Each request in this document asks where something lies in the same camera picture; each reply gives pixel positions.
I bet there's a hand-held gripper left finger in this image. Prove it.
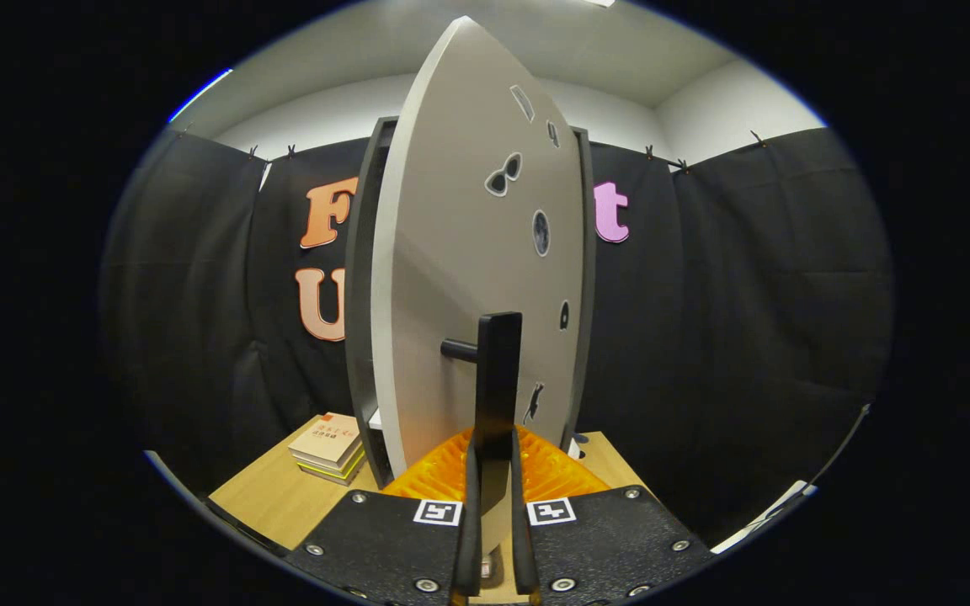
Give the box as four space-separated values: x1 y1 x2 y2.
283 425 483 606

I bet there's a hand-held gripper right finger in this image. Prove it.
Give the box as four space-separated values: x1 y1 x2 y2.
509 425 715 606

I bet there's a black door handle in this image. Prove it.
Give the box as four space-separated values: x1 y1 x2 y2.
440 311 525 516

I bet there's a dark grey shoe cabinet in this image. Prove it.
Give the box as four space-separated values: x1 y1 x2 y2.
344 116 595 491

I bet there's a yellow edged book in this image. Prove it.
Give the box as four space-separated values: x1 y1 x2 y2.
296 454 368 487

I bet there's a black backdrop cloth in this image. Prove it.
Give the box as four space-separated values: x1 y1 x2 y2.
98 126 894 541

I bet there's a long ceiling light strip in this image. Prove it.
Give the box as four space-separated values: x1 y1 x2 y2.
168 67 234 124

